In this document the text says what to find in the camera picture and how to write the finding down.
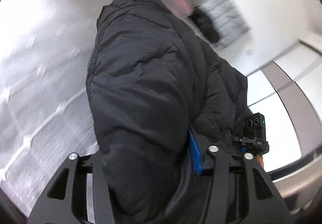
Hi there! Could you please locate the small black garment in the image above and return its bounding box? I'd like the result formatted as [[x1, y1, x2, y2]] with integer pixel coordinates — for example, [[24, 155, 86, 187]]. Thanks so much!
[[188, 7, 220, 44]]

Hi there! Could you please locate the black puffer jacket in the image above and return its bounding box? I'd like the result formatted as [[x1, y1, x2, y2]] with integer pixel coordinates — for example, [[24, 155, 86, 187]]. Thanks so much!
[[86, 0, 250, 223]]

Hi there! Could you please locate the grey quilted mattress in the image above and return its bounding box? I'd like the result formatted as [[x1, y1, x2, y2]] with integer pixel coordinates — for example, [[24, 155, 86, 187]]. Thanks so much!
[[1, 0, 112, 215]]

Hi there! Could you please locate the white grey wardrobe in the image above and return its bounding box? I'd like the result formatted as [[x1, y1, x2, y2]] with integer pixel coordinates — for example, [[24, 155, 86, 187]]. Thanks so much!
[[247, 42, 321, 175]]

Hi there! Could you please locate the grey padded headboard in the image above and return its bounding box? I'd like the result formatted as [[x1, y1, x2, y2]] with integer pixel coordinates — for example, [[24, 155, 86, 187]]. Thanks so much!
[[200, 0, 249, 50]]

